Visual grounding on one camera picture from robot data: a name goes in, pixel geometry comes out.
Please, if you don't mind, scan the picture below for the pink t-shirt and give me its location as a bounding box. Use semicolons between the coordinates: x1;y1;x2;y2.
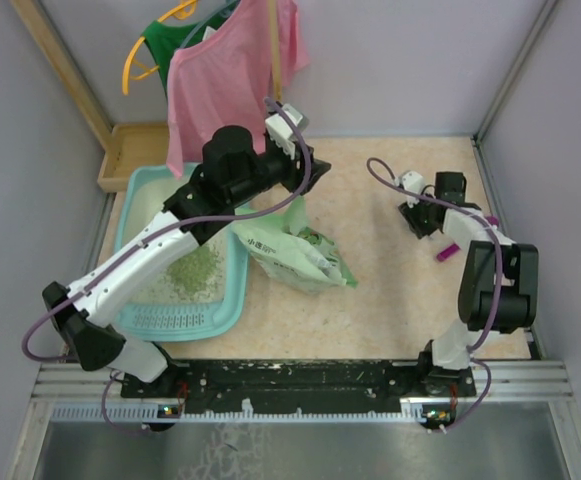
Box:
164;0;311;171

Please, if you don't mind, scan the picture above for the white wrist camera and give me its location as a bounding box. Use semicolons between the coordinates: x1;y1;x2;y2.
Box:
265;102;309;158
399;170;426;208

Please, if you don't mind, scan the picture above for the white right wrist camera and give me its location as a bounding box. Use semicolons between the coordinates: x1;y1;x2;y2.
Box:
399;170;426;208

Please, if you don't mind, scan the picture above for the magenta litter scoop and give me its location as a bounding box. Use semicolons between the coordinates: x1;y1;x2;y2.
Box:
436;215;499;262

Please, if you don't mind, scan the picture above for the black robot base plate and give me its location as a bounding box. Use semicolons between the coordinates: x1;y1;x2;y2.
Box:
121;358;476;415

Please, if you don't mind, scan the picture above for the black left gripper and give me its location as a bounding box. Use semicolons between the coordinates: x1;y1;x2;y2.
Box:
230;136;332;207

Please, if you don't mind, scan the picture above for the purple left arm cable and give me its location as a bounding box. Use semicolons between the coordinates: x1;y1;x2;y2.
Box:
22;97;314;435

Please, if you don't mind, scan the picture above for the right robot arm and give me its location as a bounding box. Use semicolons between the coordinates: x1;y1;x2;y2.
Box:
394;171;539;396

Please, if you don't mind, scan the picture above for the wooden clothes rack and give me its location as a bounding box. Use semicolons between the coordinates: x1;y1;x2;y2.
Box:
14;1;309;192

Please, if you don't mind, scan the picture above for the grey slotted cable duct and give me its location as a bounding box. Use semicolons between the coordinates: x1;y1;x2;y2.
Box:
49;399;456;425

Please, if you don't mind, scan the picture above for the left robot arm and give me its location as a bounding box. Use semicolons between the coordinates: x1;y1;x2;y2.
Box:
42;125;331;397

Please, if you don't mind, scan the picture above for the green shirt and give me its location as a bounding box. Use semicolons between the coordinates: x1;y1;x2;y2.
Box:
139;13;231;97

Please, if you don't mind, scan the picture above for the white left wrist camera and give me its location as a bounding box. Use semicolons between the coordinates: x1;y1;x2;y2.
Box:
265;102;309;158

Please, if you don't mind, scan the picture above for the blue grey clothes hanger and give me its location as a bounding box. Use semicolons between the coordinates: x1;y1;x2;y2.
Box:
179;0;240;49

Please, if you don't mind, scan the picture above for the yellow clothes hanger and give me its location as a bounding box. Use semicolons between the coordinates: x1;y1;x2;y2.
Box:
122;0;199;96

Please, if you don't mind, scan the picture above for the teal plastic litter box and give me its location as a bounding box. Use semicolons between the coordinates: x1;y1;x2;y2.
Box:
113;164;249;342

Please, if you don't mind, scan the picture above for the green litter pellet pile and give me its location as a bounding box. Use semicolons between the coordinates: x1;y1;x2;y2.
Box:
165;246;222;298

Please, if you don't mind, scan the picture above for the green cat litter bag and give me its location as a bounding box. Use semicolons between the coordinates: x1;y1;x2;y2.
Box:
232;196;358;294

